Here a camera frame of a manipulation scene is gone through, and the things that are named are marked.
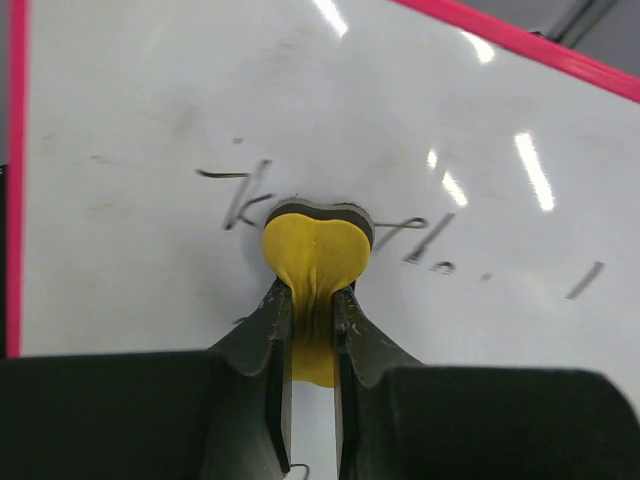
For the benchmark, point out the pink framed whiteboard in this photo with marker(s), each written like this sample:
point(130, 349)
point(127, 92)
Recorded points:
point(150, 140)

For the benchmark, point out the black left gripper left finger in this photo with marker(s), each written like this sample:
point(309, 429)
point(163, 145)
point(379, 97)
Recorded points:
point(249, 431)

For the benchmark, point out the yellow whiteboard eraser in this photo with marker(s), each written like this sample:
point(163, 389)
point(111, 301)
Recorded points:
point(316, 250)

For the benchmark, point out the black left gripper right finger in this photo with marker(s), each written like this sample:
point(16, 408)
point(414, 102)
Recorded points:
point(366, 440)

